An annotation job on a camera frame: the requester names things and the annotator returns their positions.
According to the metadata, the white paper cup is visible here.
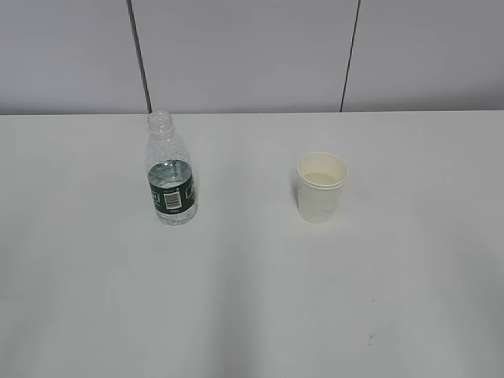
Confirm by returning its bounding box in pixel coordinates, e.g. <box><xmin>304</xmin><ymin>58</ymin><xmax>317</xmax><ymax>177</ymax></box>
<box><xmin>296</xmin><ymin>152</ymin><xmax>349</xmax><ymax>224</ymax></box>

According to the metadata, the clear water bottle green label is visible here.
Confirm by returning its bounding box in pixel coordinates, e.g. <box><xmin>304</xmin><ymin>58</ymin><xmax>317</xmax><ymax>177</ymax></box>
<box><xmin>146</xmin><ymin>111</ymin><xmax>198</xmax><ymax>226</ymax></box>

